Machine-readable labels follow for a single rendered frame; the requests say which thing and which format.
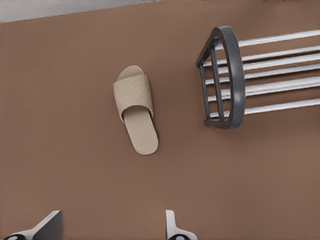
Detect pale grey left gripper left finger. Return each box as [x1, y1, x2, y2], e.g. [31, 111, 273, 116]
[0, 209, 64, 240]

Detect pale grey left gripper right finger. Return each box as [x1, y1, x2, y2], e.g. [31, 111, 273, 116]
[164, 209, 199, 240]

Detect grey shoe rack silver rods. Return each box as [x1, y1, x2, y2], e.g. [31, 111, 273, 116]
[195, 24, 320, 131]

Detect beige slipper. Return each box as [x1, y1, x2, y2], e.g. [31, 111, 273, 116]
[112, 65, 159, 156]

